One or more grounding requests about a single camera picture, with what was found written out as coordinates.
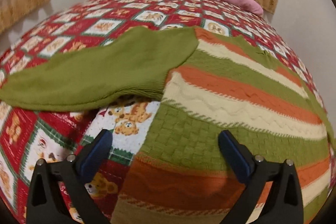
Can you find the green orange striped knit sweater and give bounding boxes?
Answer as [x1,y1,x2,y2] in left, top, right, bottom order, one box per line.
[1,27,333,223]

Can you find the red teddy bear patchwork bedspread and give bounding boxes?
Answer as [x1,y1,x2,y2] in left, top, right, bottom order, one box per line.
[1,0,335,223]

